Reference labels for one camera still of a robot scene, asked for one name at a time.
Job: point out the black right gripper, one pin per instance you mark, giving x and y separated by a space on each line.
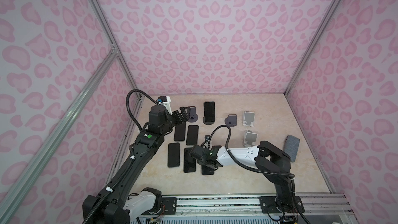
199 162

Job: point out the aluminium frame post right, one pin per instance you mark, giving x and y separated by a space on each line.
325 21

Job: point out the purple-grey round stand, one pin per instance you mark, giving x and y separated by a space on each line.
192 114

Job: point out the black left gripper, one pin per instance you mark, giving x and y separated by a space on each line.
185 116

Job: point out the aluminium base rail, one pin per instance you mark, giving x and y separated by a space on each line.
318 208

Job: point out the aluminium frame post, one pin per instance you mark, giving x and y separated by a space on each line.
104 23
325 21

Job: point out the white folding stand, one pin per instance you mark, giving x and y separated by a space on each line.
249 119

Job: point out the black phone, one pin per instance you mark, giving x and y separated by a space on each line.
173 156
192 135
207 171
189 163
180 132
209 111

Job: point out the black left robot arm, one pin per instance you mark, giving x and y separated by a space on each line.
107 206

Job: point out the grey round stand back right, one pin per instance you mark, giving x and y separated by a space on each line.
231 120

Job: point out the aluminium diagonal frame bar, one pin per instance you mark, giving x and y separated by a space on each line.
35 167

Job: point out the aluminium frame post left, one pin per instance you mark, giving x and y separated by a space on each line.
104 23

